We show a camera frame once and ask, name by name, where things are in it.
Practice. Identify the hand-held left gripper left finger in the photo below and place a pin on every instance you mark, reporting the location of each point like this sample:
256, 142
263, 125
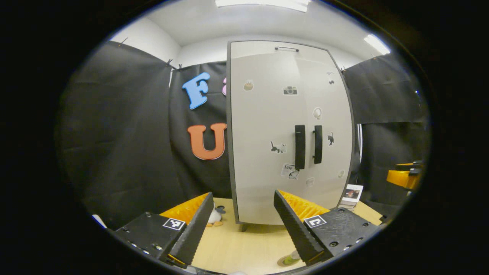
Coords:
195, 233

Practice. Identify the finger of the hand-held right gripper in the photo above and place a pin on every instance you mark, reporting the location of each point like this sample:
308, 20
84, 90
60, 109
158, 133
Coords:
410, 166
401, 178

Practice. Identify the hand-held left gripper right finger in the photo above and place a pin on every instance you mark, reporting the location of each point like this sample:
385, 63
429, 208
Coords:
296, 229

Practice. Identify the round cork coaster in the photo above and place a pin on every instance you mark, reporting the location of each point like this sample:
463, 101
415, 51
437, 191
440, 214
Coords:
282, 261

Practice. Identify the white door with camera sticker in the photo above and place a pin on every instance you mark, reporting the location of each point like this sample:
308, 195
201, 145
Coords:
259, 172

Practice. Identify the white door with headphone sticker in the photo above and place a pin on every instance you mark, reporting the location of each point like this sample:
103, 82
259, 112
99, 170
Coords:
336, 114

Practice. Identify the white cabinet with grey interior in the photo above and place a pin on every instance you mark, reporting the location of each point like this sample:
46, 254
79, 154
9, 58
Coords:
229, 133

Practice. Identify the small penguin toy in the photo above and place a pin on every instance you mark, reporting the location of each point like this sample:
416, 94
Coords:
216, 217

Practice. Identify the stack of picture books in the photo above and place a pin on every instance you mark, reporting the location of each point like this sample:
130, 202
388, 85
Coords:
351, 194

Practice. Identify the black backdrop cloth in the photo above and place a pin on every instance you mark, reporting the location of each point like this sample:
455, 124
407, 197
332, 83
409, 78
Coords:
126, 133

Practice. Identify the ceiling light panel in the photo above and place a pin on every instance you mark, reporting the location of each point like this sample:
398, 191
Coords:
263, 4
376, 44

